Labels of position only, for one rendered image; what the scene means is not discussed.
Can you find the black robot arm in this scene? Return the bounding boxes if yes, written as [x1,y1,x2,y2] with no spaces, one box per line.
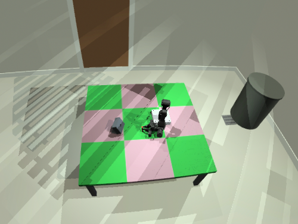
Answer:
[150,99,171,138]

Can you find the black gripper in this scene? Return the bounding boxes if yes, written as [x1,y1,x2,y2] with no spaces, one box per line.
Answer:
[142,124,157,137]

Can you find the grey sloped panel with hole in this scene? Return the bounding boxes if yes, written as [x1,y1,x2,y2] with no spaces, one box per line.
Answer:
[112,117,125,135]

